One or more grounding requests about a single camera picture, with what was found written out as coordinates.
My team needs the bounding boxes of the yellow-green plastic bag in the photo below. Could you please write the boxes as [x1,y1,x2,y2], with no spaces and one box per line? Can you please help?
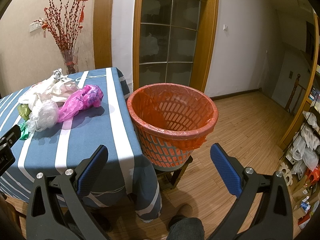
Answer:
[17,104,31,121]

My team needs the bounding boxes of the pink plastic bag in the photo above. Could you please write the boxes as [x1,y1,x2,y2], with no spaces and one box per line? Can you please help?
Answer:
[57,85,104,122]

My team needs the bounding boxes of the green plastic bag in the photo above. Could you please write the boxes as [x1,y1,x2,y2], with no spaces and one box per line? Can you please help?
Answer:
[19,121,30,140]

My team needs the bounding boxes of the clear bubble wrap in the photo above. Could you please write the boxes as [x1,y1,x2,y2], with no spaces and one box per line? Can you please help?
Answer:
[26,99,59,133]

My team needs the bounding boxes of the white spotted plastic bag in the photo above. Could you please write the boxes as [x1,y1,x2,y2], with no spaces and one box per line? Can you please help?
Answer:
[48,68,74,88]

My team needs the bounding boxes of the orange plastic trash basket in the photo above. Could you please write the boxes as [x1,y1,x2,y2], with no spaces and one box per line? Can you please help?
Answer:
[127,83,219,171]

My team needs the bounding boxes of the cluttered storage shelf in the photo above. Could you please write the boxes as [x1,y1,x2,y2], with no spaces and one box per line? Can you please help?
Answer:
[278,64,320,230]

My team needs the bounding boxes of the dark trouser leg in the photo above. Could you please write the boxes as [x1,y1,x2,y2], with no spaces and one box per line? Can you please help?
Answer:
[167,216,204,240]

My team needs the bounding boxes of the blue white striped tablecloth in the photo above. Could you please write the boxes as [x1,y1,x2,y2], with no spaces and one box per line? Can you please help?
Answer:
[1,67,162,222]

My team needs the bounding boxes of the brown shoe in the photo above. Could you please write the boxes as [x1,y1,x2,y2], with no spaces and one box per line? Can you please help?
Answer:
[168,204,193,229]

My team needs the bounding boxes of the wooden stool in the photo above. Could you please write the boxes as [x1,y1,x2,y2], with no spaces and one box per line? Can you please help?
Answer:
[155,156,193,191]

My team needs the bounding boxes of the glass vase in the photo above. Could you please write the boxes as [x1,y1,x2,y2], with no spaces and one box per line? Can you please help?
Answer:
[61,48,79,75]

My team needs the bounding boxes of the wooden chair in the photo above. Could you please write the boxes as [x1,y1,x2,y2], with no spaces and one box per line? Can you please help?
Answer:
[285,73,305,115]

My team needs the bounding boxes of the red berry branches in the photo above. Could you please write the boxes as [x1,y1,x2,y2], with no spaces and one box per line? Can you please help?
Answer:
[34,0,82,52]

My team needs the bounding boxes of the glass sliding door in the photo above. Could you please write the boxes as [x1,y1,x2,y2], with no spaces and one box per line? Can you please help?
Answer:
[139,0,201,86]

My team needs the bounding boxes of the white wall switch plate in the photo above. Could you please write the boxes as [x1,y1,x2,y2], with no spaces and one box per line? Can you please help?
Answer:
[29,21,43,33]

